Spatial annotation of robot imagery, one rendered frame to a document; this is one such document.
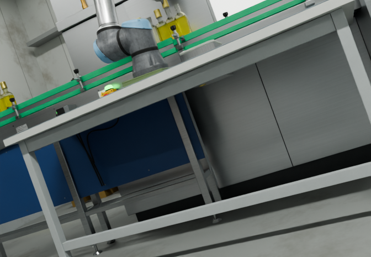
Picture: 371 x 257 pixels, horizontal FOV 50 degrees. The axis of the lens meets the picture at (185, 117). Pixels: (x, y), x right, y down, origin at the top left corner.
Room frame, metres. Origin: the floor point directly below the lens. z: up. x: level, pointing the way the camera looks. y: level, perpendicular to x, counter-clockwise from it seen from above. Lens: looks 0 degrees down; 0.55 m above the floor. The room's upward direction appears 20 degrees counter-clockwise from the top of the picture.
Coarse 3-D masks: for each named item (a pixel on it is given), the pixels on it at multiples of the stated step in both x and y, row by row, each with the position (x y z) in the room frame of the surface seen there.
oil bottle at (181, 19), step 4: (180, 12) 2.13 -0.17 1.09; (176, 16) 2.13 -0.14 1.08; (180, 16) 2.12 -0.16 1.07; (184, 16) 2.12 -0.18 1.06; (176, 20) 2.13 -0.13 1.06; (180, 20) 2.12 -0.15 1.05; (184, 20) 2.11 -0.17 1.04; (180, 24) 2.12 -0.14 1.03; (184, 24) 2.12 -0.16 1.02; (188, 24) 2.13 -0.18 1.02; (180, 28) 2.13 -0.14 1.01; (184, 28) 2.12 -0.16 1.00; (188, 28) 2.11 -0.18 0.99; (180, 32) 2.13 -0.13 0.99; (184, 32) 2.12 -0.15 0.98; (188, 32) 2.11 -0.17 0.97
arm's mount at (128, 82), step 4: (164, 68) 1.55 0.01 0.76; (152, 72) 1.55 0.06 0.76; (156, 72) 1.55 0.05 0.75; (140, 76) 1.57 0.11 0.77; (144, 76) 1.57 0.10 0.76; (148, 76) 1.56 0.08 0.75; (128, 80) 1.60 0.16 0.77; (132, 80) 1.59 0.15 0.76; (136, 80) 1.58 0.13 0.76; (124, 84) 1.60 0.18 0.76; (128, 84) 1.60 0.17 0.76
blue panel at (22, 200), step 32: (96, 128) 2.21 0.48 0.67; (128, 128) 2.16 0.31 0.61; (160, 128) 2.10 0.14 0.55; (192, 128) 2.05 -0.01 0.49; (0, 160) 2.42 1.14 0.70; (96, 160) 2.23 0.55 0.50; (128, 160) 2.18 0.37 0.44; (160, 160) 2.12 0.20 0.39; (0, 192) 2.45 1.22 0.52; (32, 192) 2.38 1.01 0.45; (64, 192) 2.31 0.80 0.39; (96, 192) 2.25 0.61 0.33
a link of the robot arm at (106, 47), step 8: (96, 0) 1.69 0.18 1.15; (104, 0) 1.69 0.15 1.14; (112, 0) 1.71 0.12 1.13; (96, 8) 1.70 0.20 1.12; (104, 8) 1.68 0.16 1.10; (112, 8) 1.70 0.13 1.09; (104, 16) 1.68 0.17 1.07; (112, 16) 1.69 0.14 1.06; (104, 24) 1.67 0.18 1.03; (112, 24) 1.66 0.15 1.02; (104, 32) 1.65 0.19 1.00; (112, 32) 1.65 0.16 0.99; (96, 40) 1.70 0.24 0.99; (104, 40) 1.65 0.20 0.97; (112, 40) 1.63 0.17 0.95; (96, 48) 1.67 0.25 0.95; (104, 48) 1.65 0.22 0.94; (112, 48) 1.64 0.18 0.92; (104, 56) 1.67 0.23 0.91; (112, 56) 1.66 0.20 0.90; (120, 56) 1.67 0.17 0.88
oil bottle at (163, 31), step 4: (160, 24) 2.16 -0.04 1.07; (164, 24) 2.15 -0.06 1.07; (160, 28) 2.16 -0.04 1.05; (164, 28) 2.15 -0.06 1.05; (160, 32) 2.16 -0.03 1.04; (164, 32) 2.16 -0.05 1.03; (168, 32) 2.16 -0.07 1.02; (160, 36) 2.17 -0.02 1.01; (164, 36) 2.16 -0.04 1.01; (168, 36) 2.15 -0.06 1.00
